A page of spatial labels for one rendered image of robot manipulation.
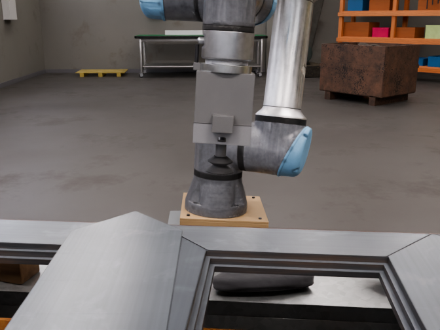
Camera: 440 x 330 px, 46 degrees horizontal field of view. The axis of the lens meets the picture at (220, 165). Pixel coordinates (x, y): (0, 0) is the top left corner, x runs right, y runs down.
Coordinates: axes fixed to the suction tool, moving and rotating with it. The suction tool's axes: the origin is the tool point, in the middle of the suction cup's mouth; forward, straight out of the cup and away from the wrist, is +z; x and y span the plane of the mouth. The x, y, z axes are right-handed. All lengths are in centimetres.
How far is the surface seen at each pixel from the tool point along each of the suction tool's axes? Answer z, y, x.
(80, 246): 11.9, -20.2, -4.0
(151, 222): 11.0, -10.9, 5.6
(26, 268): 25.7, -36.2, 16.1
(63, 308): 12.7, -17.7, -21.2
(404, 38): -52, 353, 964
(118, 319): 12.3, -10.6, -23.3
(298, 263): 11.5, 12.2, -6.6
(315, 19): -82, 195, 1079
